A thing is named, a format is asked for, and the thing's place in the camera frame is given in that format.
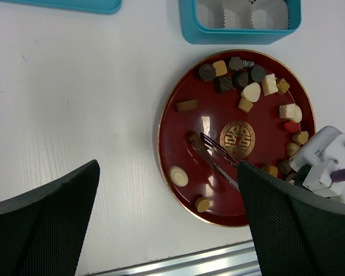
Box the white block chocolate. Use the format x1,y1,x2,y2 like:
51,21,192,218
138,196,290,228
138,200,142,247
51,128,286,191
262,74,278,96

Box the dark striped square chocolate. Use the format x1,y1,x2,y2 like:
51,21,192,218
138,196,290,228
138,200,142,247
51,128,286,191
214,76,233,94

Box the teal tin lid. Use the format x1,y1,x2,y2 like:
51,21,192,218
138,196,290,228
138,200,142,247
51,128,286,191
1,0,122,14

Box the white round swirl chocolate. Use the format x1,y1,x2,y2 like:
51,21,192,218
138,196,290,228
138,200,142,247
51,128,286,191
169,166,189,187

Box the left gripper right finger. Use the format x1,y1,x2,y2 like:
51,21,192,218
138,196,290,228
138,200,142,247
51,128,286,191
237,161,345,275

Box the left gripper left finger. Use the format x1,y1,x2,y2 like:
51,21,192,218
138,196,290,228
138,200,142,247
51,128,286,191
0,160,100,275

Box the teal tin box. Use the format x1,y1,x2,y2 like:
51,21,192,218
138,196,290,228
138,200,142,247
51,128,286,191
179,1,302,45

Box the red chocolate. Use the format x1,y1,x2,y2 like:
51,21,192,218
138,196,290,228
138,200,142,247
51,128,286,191
283,121,300,133

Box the aluminium rail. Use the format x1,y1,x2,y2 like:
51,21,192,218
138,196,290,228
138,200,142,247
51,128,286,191
96,241,262,275

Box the white heart chocolate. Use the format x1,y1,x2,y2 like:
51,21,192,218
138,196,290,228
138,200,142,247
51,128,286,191
241,82,261,103

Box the tan round chocolate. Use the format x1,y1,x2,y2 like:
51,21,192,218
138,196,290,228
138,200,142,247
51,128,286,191
194,197,210,213

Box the brown two-tone chocolate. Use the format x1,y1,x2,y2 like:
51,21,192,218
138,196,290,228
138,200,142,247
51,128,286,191
188,132,202,143

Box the metal tongs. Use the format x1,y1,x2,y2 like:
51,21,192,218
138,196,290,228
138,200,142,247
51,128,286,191
188,132,240,191

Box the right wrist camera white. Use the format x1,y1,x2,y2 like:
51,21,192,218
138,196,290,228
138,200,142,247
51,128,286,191
289,126,345,204

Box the caramel cup chocolate left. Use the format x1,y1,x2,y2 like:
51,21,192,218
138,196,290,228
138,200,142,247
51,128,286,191
175,99,198,112

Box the red round tray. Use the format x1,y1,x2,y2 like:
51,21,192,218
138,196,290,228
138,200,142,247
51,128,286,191
157,49,316,227

